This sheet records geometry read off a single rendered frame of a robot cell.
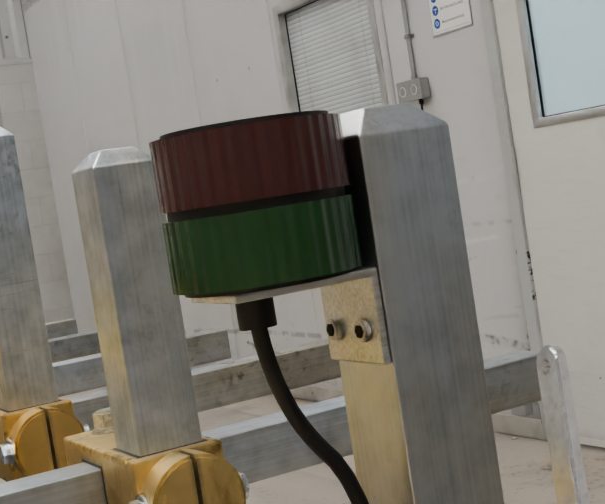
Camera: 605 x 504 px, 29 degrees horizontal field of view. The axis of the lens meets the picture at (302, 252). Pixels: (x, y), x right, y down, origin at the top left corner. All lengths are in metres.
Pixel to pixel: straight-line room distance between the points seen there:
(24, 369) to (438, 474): 0.50
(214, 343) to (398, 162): 0.85
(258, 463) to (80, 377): 0.50
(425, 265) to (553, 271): 4.06
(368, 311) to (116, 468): 0.28
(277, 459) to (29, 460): 0.20
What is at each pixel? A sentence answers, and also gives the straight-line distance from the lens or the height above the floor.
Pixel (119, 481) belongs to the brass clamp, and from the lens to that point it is 0.62.
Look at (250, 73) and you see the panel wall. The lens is 6.24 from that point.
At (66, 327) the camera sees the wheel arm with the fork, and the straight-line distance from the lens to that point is 1.68.
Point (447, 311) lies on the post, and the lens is 0.39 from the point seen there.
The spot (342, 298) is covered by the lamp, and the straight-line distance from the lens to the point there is 0.39.
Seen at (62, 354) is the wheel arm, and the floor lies 0.94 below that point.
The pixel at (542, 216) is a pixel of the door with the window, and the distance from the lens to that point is 4.44.
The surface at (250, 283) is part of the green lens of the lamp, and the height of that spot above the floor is 1.07.
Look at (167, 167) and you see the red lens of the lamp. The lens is 0.35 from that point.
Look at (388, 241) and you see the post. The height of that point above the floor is 1.07.
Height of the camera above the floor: 1.09
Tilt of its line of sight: 3 degrees down
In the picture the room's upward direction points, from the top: 9 degrees counter-clockwise
